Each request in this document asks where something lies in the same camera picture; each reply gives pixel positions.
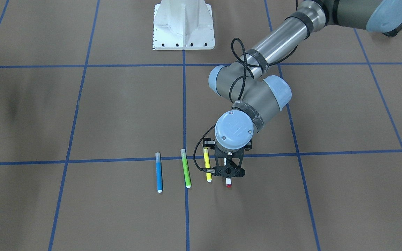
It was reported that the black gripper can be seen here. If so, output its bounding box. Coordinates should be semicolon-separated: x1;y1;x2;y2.
212;140;252;178

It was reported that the red marker pen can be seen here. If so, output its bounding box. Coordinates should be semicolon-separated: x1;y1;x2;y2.
223;158;232;188

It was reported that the blue marker pen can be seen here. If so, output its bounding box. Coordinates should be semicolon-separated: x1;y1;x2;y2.
155;152;163;193

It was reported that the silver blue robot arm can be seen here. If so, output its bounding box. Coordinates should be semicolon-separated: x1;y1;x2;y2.
199;0;402;178

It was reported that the yellow marker pen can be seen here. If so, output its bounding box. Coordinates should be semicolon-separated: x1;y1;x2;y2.
203;147;212;183

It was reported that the green marker pen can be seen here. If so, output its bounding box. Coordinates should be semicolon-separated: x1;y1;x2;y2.
180;149;192;189

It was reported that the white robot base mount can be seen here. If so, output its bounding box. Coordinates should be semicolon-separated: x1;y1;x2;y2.
152;0;215;51

